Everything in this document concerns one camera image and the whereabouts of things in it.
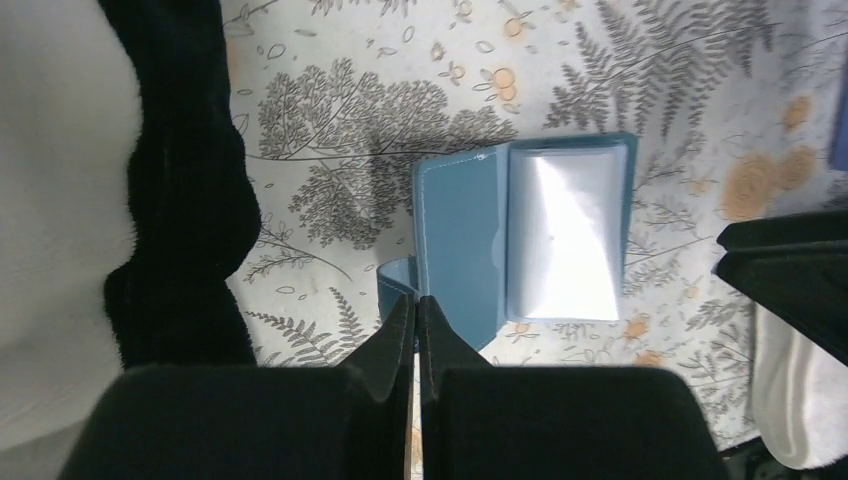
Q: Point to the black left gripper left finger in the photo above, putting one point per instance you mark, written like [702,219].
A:
[349,421]

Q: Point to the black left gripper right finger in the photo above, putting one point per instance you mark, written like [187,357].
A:
[481,421]

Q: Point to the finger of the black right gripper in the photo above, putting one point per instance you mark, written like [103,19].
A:
[796,267]

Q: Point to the blue card holder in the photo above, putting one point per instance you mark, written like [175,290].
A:
[525,231]

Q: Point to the blue three-compartment tray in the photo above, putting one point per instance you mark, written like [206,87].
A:
[838,149]

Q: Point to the white folded towel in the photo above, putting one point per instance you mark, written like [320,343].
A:
[798,396]

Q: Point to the black white checkered pillow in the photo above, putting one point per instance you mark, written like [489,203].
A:
[125,208]

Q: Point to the floral table cloth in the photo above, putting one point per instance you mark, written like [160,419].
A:
[733,104]

